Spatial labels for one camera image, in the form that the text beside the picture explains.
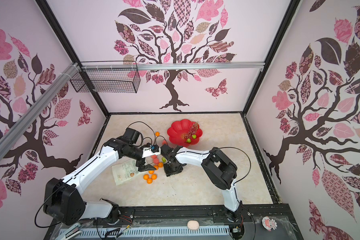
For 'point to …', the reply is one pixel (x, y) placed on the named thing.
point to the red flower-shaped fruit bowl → (179, 129)
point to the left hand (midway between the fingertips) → (153, 160)
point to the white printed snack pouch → (123, 171)
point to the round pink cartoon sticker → (269, 223)
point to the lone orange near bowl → (157, 134)
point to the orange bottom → (149, 180)
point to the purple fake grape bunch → (192, 130)
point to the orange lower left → (145, 176)
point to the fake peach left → (154, 156)
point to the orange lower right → (154, 176)
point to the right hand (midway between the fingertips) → (169, 171)
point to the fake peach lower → (156, 161)
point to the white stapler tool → (71, 232)
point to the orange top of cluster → (160, 164)
